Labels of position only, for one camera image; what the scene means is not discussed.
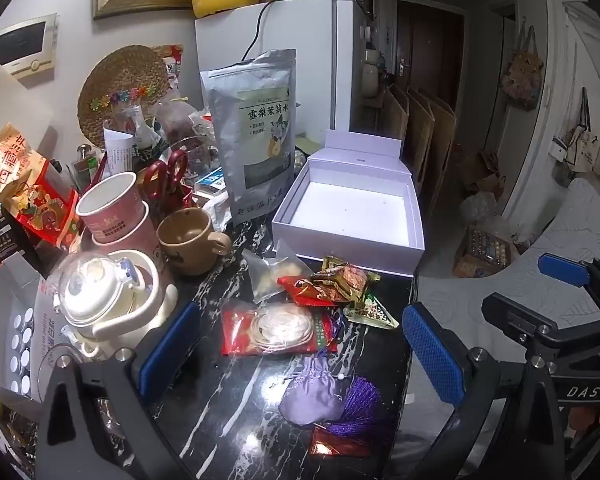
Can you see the white tote bag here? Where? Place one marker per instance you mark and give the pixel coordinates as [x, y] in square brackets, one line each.
[580, 140]

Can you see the clear plastic packet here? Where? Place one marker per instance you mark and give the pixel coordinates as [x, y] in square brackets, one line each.
[270, 275]

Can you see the gold brown snack packet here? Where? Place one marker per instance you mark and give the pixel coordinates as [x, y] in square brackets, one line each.
[347, 277]

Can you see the red yellow snack bag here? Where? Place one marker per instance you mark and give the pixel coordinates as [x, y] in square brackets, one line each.
[20, 180]

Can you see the white cartoon teapot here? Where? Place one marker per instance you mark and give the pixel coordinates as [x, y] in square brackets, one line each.
[105, 300]

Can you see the patterned tote bag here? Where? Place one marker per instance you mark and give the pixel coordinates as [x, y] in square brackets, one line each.
[522, 75]

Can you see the rolled white paper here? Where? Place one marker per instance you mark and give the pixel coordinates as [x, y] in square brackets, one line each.
[119, 152]

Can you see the purple sachet with tassel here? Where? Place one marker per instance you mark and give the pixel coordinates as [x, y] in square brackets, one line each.
[312, 395]

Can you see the person's right hand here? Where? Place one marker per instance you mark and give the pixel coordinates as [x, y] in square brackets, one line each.
[595, 420]

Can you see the white refrigerator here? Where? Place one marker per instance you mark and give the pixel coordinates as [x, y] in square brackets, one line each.
[310, 60]

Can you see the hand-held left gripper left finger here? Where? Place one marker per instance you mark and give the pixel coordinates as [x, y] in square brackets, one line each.
[172, 350]

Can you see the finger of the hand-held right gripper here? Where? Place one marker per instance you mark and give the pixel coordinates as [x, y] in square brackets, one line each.
[562, 269]
[522, 322]

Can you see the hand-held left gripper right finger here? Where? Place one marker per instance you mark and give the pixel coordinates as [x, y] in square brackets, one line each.
[432, 355]

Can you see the lavender gift box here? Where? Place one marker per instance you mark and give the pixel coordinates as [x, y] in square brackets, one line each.
[355, 210]

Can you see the silver stand-up pouch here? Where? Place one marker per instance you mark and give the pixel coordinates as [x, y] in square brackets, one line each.
[250, 160]

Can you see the red sachet packet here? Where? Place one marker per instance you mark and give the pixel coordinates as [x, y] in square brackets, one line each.
[235, 335]

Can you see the dark wooden door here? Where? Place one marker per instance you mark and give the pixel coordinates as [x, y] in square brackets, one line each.
[430, 45]

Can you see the small red foil packet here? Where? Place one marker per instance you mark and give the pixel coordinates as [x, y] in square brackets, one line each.
[337, 445]

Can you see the pink paper cup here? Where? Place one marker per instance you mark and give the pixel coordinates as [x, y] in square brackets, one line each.
[115, 215]
[142, 245]

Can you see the grey leaf pattern mattress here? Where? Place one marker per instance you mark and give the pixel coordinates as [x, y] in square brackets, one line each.
[545, 220]

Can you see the green triangular packet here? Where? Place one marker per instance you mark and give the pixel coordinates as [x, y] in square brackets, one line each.
[372, 312]

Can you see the crumpled white tissue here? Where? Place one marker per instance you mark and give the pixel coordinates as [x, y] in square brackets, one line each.
[217, 212]

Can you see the wall intercom panel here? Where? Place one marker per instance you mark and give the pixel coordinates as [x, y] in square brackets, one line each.
[20, 47]

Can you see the red orange snack packet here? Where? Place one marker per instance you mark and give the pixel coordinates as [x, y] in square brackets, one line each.
[300, 290]

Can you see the black package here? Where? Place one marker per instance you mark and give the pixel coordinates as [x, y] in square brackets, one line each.
[5, 232]

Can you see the cardboard box of small items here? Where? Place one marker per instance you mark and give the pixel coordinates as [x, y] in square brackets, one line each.
[485, 252]

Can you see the brown ceramic mug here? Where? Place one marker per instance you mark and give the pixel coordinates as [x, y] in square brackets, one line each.
[185, 245]

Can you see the woven straw hat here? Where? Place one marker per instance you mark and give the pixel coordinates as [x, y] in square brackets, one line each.
[115, 80]

